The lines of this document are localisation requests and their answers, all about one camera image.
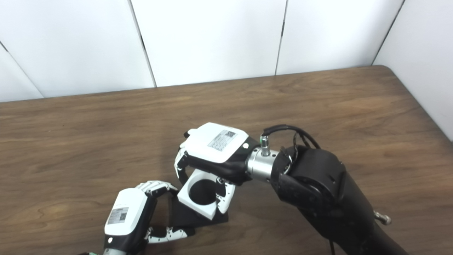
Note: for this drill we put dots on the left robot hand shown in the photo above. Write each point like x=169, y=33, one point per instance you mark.
x=129, y=216

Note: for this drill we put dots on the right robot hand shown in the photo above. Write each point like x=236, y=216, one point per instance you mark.
x=212, y=156

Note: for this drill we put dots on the white square piece with hole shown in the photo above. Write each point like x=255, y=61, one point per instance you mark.
x=198, y=194

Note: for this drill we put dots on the black peg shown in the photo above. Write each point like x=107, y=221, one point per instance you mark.
x=193, y=209

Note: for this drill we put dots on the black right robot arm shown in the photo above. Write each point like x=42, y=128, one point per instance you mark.
x=329, y=198

